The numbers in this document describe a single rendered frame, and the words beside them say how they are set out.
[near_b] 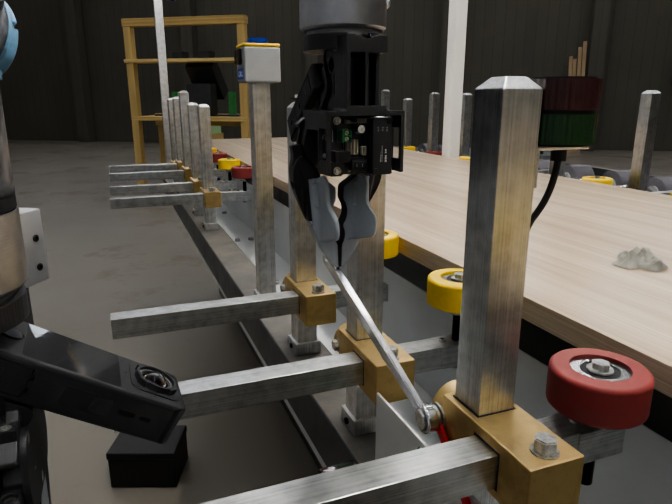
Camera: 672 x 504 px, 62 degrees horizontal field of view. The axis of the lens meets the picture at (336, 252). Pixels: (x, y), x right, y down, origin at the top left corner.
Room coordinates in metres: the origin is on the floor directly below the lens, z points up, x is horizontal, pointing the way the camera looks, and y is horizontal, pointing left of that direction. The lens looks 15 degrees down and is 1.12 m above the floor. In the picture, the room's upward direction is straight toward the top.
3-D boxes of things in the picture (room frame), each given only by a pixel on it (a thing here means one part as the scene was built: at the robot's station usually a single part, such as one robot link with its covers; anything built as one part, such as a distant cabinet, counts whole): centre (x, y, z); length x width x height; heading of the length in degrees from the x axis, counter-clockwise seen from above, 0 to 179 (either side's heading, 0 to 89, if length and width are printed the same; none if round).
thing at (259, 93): (1.14, 0.15, 0.92); 0.05 x 0.05 x 0.45; 21
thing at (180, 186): (1.99, 0.57, 0.81); 0.44 x 0.03 x 0.04; 111
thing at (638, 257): (0.75, -0.42, 0.91); 0.09 x 0.07 x 0.02; 145
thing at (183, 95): (2.29, 0.60, 0.91); 0.04 x 0.04 x 0.48; 21
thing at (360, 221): (0.52, -0.02, 1.01); 0.06 x 0.03 x 0.09; 21
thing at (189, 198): (1.76, 0.48, 0.81); 0.44 x 0.03 x 0.04; 111
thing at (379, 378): (0.64, -0.04, 0.81); 0.14 x 0.06 x 0.05; 21
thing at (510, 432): (0.41, -0.14, 0.84); 0.14 x 0.06 x 0.05; 21
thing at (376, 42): (0.51, -0.01, 1.11); 0.09 x 0.08 x 0.12; 21
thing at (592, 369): (0.42, -0.22, 0.85); 0.08 x 0.08 x 0.11
